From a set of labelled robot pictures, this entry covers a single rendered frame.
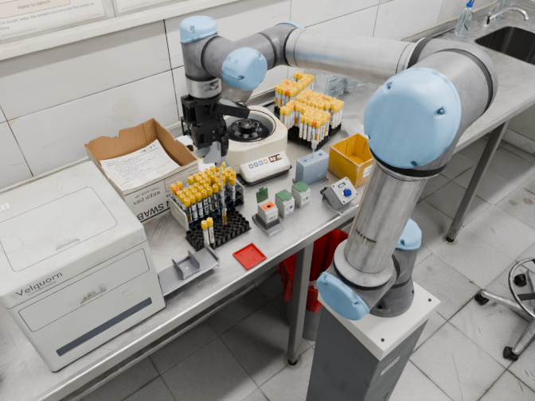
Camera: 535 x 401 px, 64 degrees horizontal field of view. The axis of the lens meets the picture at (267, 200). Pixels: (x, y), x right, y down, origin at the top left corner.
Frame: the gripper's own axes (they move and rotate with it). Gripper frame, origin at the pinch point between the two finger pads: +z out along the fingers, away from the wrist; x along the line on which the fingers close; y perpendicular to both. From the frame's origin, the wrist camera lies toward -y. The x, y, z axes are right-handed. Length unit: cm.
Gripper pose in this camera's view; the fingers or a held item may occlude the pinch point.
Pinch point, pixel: (219, 161)
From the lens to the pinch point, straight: 109.9
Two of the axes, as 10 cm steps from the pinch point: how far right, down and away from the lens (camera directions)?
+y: -8.0, 4.1, -4.5
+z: -0.1, 7.3, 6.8
